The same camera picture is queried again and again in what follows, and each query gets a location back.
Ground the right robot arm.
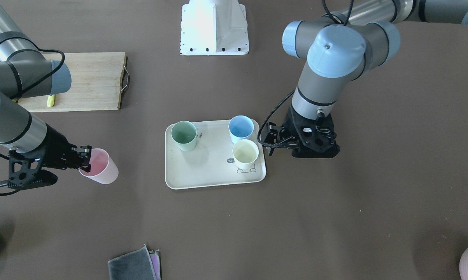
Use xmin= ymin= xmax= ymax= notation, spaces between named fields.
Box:
xmin=0 ymin=4 xmax=92 ymax=195

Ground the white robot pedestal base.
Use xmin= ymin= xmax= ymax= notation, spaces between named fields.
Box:
xmin=179 ymin=0 xmax=250 ymax=56

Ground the cream rabbit tray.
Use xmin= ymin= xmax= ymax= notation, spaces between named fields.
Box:
xmin=165 ymin=119 xmax=266 ymax=190

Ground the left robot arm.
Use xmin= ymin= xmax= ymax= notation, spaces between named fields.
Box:
xmin=257 ymin=0 xmax=468 ymax=158

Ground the purple folded cloth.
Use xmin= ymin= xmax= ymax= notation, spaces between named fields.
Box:
xmin=149 ymin=249 xmax=161 ymax=280

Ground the wooden cutting board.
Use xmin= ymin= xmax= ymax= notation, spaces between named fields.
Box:
xmin=18 ymin=52 xmax=127 ymax=113

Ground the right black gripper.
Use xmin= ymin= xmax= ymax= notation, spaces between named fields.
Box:
xmin=7 ymin=125 xmax=92 ymax=190

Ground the yellow plastic knife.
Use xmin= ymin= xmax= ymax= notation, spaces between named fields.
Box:
xmin=46 ymin=94 xmax=56 ymax=108

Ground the green cup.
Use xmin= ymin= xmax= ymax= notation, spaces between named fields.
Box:
xmin=170 ymin=121 xmax=198 ymax=151

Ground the grey folded cloth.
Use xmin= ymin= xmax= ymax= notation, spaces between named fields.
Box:
xmin=108 ymin=246 xmax=155 ymax=280

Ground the light blue cup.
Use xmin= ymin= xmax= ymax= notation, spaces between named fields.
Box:
xmin=228 ymin=115 xmax=254 ymax=144

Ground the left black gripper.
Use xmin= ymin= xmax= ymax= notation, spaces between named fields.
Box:
xmin=257 ymin=106 xmax=340 ymax=158

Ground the pink cup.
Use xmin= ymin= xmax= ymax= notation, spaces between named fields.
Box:
xmin=79 ymin=148 xmax=119 ymax=184

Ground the cream white cup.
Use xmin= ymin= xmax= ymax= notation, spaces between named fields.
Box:
xmin=232 ymin=139 xmax=260 ymax=170

